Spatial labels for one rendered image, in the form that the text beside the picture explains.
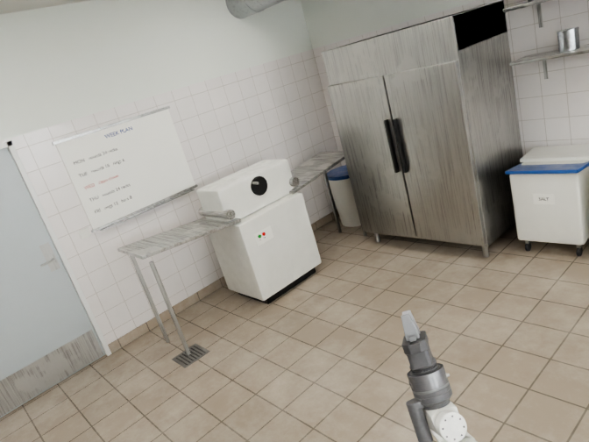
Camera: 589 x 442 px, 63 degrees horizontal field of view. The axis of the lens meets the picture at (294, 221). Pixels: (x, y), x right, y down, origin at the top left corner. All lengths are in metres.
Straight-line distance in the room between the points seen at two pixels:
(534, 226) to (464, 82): 1.33
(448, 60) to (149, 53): 2.71
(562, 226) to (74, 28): 4.36
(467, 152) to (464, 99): 0.42
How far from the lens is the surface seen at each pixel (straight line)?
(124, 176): 4.74
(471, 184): 4.22
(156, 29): 5.08
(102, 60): 4.81
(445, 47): 4.07
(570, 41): 4.40
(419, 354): 1.17
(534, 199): 4.34
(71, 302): 4.77
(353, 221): 5.84
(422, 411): 1.23
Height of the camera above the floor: 2.10
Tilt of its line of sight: 18 degrees down
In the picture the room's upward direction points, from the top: 16 degrees counter-clockwise
